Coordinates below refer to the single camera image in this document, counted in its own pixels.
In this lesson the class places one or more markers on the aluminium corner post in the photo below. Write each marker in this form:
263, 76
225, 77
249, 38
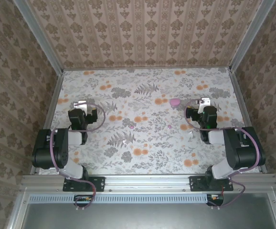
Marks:
250, 35
40, 35

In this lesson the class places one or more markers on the pink earbud charging case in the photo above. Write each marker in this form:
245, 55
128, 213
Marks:
174, 102

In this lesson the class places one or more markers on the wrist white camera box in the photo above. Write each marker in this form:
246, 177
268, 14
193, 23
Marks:
80, 104
206, 101

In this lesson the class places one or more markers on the left aluminium side rail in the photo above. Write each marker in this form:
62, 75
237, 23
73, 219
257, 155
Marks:
48, 119

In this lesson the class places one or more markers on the floral patterned table cover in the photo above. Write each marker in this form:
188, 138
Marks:
152, 155

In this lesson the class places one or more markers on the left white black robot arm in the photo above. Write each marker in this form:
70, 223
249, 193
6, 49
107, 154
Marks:
45, 152

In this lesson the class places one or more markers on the right aluminium corner post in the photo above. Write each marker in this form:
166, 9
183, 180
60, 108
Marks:
250, 35

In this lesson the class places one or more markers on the grey metal panel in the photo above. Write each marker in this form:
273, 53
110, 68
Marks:
152, 217

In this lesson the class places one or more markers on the long aluminium base rail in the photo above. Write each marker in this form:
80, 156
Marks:
147, 183

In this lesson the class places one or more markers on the aluminium side rail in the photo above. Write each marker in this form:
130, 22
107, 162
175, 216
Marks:
241, 102
48, 119

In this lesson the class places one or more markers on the thin aluminium wall rail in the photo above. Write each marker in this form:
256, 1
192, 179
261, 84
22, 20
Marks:
147, 69

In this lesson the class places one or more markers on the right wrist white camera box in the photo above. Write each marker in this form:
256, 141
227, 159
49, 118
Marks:
206, 101

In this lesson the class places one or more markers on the right aluminium side rail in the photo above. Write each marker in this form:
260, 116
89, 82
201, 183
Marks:
241, 102

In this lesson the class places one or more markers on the left aluminium corner post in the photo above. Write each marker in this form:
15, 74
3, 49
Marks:
40, 35

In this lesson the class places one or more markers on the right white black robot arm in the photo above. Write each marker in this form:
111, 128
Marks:
245, 152

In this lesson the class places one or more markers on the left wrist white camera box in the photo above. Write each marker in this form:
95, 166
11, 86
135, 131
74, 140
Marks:
80, 104

